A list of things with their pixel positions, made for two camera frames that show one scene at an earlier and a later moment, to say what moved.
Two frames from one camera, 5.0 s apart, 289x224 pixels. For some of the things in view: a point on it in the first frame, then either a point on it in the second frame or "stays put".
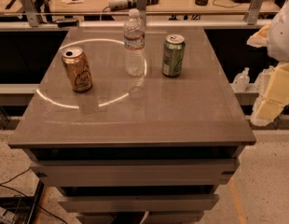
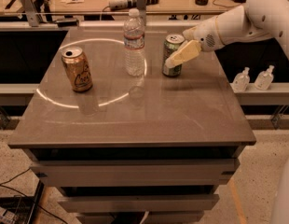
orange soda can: [78, 68] stays put
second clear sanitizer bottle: [263, 79] stays put
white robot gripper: [282, 36] to [205, 36]
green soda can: [173, 55] stays put
